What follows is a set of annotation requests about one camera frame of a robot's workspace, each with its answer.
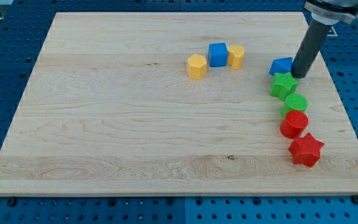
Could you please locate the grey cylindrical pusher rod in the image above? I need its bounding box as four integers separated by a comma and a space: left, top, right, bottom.
291, 19, 332, 78

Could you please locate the blue cube block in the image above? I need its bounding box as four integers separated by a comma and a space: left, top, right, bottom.
208, 43, 229, 67

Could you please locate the blue triangular block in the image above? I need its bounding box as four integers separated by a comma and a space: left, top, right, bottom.
269, 57, 293, 76

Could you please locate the green star block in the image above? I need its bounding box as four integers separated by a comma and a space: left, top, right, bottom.
270, 72, 299, 101

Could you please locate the green cylinder block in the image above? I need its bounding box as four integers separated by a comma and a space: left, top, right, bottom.
280, 93, 308, 118

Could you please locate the yellow heart block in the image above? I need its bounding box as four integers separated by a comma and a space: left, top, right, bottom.
227, 45, 246, 69

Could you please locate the red cylinder block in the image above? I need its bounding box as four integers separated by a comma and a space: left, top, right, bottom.
280, 110, 309, 139

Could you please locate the red star block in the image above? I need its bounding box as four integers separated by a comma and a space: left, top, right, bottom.
288, 133, 324, 167

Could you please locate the yellow hexagon block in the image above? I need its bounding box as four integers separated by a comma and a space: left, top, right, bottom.
187, 54, 208, 79

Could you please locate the light wooden board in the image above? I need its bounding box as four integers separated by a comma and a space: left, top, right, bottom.
0, 12, 358, 197

